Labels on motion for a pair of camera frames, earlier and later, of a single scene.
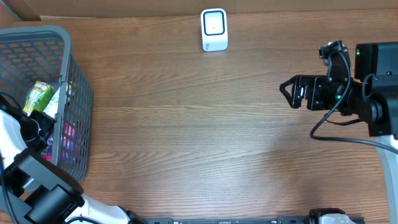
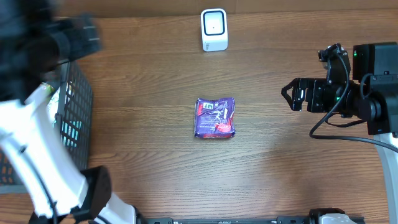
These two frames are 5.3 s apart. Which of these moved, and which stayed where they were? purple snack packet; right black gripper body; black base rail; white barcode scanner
Moved: purple snack packet
Stayed: white barcode scanner; black base rail; right black gripper body
